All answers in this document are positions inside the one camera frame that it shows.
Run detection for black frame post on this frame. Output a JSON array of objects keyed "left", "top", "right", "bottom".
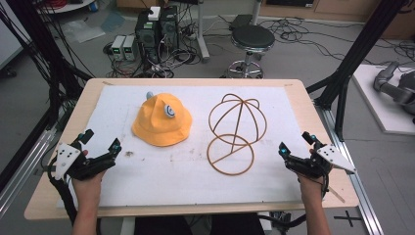
[
  {"left": 0, "top": 0, "right": 94, "bottom": 194},
  {"left": 306, "top": 0, "right": 409, "bottom": 142}
]

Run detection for person's dark pants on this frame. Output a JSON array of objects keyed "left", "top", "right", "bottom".
[{"left": 133, "top": 212, "right": 266, "bottom": 235}]

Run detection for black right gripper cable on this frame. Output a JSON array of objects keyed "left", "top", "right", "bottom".
[{"left": 320, "top": 165, "right": 331, "bottom": 201}]

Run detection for yellow bucket hat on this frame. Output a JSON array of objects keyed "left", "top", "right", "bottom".
[{"left": 131, "top": 91, "right": 194, "bottom": 148}]

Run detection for black round stool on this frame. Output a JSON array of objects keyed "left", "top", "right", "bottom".
[{"left": 224, "top": 24, "right": 277, "bottom": 79}]

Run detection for black floor cable bundle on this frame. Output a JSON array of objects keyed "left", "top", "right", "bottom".
[{"left": 214, "top": 14, "right": 415, "bottom": 68}]

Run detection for brown wire hat stand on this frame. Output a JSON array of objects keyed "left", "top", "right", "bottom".
[{"left": 207, "top": 93, "right": 268, "bottom": 176}]

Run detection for white box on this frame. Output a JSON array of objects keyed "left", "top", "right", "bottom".
[{"left": 148, "top": 6, "right": 161, "bottom": 22}]

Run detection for clear plastic sheet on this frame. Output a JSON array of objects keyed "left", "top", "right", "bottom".
[{"left": 61, "top": 19, "right": 107, "bottom": 44}]

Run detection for white stand leg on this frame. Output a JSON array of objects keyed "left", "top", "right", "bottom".
[{"left": 195, "top": 0, "right": 211, "bottom": 64}]

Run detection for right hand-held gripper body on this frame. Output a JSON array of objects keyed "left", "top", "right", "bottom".
[{"left": 286, "top": 143, "right": 357, "bottom": 180}]

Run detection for white table mat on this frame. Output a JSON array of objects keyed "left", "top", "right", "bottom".
[{"left": 57, "top": 83, "right": 322, "bottom": 209}]

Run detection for white platform board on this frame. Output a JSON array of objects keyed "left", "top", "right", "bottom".
[{"left": 351, "top": 64, "right": 415, "bottom": 136}]

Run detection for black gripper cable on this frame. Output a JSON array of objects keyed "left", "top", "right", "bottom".
[
  {"left": 320, "top": 165, "right": 331, "bottom": 201},
  {"left": 46, "top": 156, "right": 78, "bottom": 227}
]

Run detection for person's left hand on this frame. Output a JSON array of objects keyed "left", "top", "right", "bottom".
[{"left": 70, "top": 149, "right": 108, "bottom": 198}]

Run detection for black computer tower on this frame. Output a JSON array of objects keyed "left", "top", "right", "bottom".
[
  {"left": 159, "top": 6, "right": 180, "bottom": 53},
  {"left": 134, "top": 13, "right": 161, "bottom": 64}
]

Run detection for black cable under table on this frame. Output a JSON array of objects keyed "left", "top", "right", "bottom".
[{"left": 256, "top": 212, "right": 308, "bottom": 230}]

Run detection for person's right hand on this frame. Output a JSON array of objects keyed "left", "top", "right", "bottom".
[{"left": 296, "top": 148, "right": 325, "bottom": 199}]

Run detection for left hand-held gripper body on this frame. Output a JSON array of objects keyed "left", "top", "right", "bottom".
[{"left": 54, "top": 139, "right": 117, "bottom": 181}]

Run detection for aluminium rail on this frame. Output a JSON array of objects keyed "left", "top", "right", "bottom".
[
  {"left": 0, "top": 129, "right": 57, "bottom": 218},
  {"left": 313, "top": 103, "right": 386, "bottom": 235}
]

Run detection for thin wooden stick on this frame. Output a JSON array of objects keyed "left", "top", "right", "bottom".
[{"left": 327, "top": 185, "right": 346, "bottom": 204}]

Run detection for grey power supply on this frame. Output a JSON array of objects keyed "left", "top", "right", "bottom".
[
  {"left": 110, "top": 34, "right": 127, "bottom": 62},
  {"left": 122, "top": 34, "right": 138, "bottom": 62}
]

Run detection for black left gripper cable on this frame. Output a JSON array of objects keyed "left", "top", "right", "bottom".
[{"left": 46, "top": 156, "right": 78, "bottom": 227}]

